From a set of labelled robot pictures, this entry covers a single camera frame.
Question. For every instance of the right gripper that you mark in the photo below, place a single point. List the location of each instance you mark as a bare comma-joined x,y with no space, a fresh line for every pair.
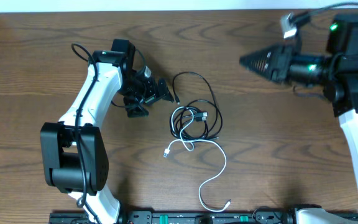
276,63

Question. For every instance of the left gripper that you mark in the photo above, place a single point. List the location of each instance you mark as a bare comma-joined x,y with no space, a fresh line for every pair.
163,88

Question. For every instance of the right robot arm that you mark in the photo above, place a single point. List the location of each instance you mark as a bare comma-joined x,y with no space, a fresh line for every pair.
337,74

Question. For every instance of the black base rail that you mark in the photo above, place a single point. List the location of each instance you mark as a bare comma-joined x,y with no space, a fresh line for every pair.
148,217

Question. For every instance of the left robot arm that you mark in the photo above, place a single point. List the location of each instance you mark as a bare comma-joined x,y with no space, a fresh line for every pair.
73,152

